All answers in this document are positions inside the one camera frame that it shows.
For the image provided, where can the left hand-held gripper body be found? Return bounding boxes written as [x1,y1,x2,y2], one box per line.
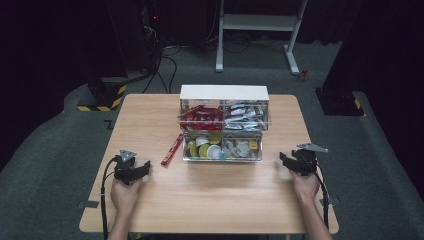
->
[113,149,139,186]

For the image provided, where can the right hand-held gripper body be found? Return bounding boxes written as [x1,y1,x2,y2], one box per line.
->
[292,142,329,177]

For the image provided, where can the red tool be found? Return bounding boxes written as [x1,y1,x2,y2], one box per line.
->
[160,133,185,167]

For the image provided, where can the clear organizer with white top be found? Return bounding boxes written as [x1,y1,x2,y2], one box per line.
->
[179,84,271,164]

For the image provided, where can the person's right hand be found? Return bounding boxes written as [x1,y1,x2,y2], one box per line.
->
[289,169,321,202]

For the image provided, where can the person's left hand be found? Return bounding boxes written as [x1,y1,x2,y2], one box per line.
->
[110,177,144,214]

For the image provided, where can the grey tape piece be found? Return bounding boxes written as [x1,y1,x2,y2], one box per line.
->
[77,200,100,210]
[318,196,341,207]

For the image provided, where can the pile of tea bags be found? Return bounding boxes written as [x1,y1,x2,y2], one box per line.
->
[222,136,261,160]

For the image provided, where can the pile of silver stick packets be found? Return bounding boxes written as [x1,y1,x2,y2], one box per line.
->
[223,103,268,131]

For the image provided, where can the pile of green white capsules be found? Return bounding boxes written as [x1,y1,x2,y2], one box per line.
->
[186,132,224,161]

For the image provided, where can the black stand base yellow stripes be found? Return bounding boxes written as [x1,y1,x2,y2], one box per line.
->
[76,75,129,113]

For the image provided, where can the pile of red stick packets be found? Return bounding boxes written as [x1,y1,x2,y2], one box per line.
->
[177,104,225,132]

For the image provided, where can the dark equipment rack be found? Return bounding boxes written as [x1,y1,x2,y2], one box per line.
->
[139,0,165,73]

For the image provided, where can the white metal stand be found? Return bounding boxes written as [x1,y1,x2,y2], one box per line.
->
[215,0,310,76]

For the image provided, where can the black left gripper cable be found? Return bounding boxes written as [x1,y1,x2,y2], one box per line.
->
[100,155,118,240]

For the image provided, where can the black floor cables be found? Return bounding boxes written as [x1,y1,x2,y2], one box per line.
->
[141,41,183,95]

